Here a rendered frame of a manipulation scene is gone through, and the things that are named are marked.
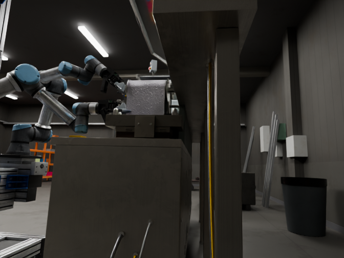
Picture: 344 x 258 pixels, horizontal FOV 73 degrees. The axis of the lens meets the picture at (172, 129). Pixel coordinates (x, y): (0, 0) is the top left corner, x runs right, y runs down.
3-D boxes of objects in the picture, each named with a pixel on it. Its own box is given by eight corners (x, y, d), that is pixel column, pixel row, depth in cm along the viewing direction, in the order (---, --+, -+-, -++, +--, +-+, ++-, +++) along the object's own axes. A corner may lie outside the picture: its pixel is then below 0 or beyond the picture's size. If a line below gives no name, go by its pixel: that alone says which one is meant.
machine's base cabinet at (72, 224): (148, 217, 349) (151, 159, 363) (191, 219, 342) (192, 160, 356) (31, 339, 102) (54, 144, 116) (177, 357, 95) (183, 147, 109)
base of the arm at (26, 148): (0, 154, 163) (2, 140, 164) (17, 155, 177) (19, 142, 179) (19, 154, 161) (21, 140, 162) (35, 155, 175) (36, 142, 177)
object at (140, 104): (125, 123, 141) (127, 93, 144) (163, 123, 138) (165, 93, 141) (125, 123, 140) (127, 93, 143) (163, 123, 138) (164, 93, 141)
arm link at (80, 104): (77, 116, 149) (78, 104, 150) (93, 116, 148) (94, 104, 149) (70, 114, 141) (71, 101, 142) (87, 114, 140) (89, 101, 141)
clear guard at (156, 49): (152, 53, 248) (153, 52, 248) (190, 79, 239) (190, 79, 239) (122, -28, 145) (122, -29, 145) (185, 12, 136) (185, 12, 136)
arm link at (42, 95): (13, 85, 144) (76, 137, 158) (12, 79, 134) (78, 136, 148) (28, 73, 148) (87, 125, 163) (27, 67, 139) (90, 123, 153)
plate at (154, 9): (188, 143, 361) (188, 124, 366) (206, 143, 358) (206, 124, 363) (144, 13, 57) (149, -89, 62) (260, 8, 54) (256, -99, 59)
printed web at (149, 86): (140, 147, 177) (143, 84, 185) (170, 148, 174) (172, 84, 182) (124, 142, 139) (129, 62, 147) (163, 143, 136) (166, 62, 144)
